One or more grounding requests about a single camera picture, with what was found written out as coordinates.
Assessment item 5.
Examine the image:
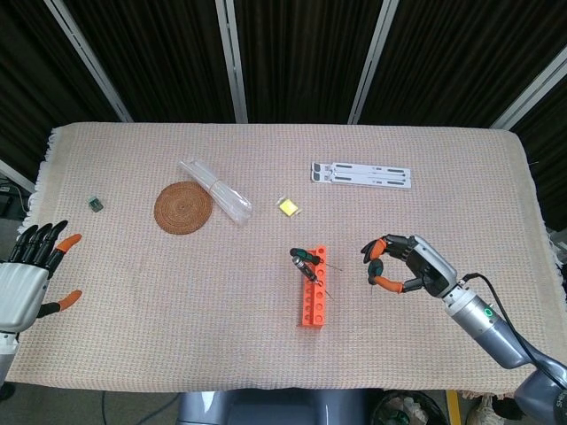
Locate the beige woven tablecloth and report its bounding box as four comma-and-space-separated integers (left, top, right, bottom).
15, 122, 563, 399

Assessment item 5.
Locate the black trash bin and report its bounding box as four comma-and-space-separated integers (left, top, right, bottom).
371, 389, 448, 425

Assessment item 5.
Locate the silver black precision screwdriver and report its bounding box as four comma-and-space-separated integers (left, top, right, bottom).
291, 255, 336, 302

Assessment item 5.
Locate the round woven rattan coaster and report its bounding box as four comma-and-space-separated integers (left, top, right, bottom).
153, 181, 213, 235

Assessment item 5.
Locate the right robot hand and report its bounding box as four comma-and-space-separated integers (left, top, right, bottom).
361, 234, 458, 298

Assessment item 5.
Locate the white folding laptop stand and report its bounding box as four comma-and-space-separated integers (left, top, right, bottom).
310, 161, 413, 190

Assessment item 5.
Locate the bundle of clear plastic tubes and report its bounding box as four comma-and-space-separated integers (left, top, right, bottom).
178, 158, 254, 228

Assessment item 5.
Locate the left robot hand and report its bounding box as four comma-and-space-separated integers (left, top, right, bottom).
0, 220, 84, 332

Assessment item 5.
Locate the white rag bundle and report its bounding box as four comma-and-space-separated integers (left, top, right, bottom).
467, 393, 506, 425

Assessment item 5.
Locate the slim green black screwdriver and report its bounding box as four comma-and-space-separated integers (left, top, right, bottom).
290, 247, 345, 272

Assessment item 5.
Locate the small yellow packet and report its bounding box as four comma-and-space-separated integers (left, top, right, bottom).
275, 197, 303, 219

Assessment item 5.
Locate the grey robot torso base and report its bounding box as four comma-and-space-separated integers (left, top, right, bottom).
176, 389, 386, 425

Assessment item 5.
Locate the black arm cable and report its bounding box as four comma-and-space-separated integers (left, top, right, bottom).
460, 273, 567, 382

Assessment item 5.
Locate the thick teal black screwdriver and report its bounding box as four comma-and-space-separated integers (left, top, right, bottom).
366, 259, 384, 297

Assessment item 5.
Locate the orange screwdriver holder rack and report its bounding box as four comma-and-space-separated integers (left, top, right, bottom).
299, 244, 330, 329

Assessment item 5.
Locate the white partition frame post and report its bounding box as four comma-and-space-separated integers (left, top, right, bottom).
0, 158, 35, 195
489, 57, 567, 130
215, 0, 249, 124
347, 0, 401, 125
43, 0, 134, 124

